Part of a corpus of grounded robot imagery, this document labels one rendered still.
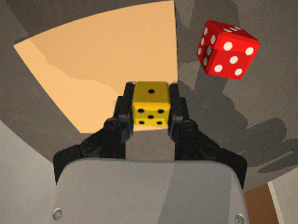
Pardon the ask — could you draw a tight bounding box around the red die with white pips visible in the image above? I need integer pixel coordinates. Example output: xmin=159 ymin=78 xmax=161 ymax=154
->
xmin=196 ymin=20 xmax=260 ymax=80

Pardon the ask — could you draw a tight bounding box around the peach flat mat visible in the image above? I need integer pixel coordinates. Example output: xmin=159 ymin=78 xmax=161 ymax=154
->
xmin=14 ymin=0 xmax=177 ymax=133

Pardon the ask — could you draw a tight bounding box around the yellow die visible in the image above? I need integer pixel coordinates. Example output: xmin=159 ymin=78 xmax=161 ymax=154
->
xmin=132 ymin=82 xmax=170 ymax=127

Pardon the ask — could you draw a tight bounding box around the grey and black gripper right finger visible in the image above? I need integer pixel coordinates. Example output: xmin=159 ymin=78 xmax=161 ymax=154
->
xmin=167 ymin=83 xmax=247 ymax=191

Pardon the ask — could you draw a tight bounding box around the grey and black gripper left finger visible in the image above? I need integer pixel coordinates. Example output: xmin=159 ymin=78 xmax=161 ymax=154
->
xmin=53 ymin=82 xmax=135 ymax=185

